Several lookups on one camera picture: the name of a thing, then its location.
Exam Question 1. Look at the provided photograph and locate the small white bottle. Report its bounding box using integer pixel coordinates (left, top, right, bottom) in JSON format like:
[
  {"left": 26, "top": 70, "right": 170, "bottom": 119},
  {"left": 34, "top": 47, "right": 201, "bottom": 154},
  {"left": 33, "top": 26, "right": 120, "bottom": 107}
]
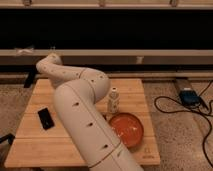
[{"left": 107, "top": 87, "right": 119, "bottom": 114}]

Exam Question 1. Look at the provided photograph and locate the blue power adapter box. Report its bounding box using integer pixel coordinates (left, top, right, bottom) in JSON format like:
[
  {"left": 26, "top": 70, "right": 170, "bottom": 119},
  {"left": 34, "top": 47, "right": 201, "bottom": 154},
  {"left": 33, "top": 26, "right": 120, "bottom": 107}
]
[{"left": 179, "top": 90, "right": 200, "bottom": 106}]

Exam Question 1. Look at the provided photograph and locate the white tag on rail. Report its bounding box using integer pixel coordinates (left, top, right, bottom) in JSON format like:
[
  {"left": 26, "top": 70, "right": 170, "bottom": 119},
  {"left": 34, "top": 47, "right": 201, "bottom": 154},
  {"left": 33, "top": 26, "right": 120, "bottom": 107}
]
[{"left": 136, "top": 56, "right": 144, "bottom": 64}]

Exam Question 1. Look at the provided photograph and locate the black cable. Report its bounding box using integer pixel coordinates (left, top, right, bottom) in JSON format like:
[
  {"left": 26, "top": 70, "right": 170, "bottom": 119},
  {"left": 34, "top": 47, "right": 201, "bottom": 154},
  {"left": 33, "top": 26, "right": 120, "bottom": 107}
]
[{"left": 153, "top": 79, "right": 213, "bottom": 169}]

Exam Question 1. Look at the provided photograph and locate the clear plastic scrap on rail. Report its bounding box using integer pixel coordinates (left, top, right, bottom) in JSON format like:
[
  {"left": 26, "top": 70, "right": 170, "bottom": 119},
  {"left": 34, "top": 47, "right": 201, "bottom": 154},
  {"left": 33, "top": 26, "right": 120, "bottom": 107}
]
[{"left": 15, "top": 48, "right": 34, "bottom": 56}]

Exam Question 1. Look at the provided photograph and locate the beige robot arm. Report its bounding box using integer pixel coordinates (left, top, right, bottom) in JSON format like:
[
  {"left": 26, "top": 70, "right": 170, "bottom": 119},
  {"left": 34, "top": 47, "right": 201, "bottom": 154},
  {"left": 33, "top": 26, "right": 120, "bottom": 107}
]
[{"left": 36, "top": 53, "right": 144, "bottom": 171}]

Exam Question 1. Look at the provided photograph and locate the black object at left edge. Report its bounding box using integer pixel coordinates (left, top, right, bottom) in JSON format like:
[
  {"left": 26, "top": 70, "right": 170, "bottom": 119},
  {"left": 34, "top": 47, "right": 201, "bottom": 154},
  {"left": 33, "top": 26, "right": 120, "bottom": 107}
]
[{"left": 0, "top": 133, "right": 15, "bottom": 144}]

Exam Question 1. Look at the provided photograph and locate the black smartphone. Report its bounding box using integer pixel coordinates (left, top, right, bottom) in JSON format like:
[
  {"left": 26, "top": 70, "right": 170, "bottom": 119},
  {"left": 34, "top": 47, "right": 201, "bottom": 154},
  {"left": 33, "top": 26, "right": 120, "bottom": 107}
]
[{"left": 38, "top": 108, "right": 54, "bottom": 130}]

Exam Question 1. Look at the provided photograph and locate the wooden table board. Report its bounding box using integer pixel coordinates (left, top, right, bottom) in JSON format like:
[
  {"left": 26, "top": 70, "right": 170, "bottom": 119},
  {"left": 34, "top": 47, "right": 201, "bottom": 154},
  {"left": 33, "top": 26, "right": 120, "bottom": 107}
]
[{"left": 5, "top": 79, "right": 160, "bottom": 168}]

